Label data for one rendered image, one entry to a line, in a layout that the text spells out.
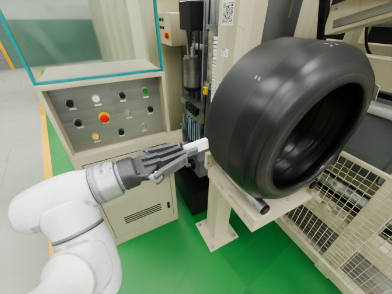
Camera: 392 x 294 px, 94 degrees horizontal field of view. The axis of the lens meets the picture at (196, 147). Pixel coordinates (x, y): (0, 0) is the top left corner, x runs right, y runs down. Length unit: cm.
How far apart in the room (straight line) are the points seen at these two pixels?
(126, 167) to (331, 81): 52
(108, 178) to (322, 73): 54
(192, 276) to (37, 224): 125
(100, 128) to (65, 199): 70
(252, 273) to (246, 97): 135
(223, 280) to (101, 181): 130
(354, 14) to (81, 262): 109
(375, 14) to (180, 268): 168
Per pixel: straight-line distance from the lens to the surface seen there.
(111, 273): 49
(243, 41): 82
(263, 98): 50
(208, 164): 94
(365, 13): 98
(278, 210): 93
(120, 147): 113
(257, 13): 85
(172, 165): 44
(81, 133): 112
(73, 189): 45
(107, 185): 44
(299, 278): 175
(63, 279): 44
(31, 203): 48
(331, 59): 58
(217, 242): 168
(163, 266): 163
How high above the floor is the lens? 150
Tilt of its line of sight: 36 degrees down
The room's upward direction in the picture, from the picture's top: straight up
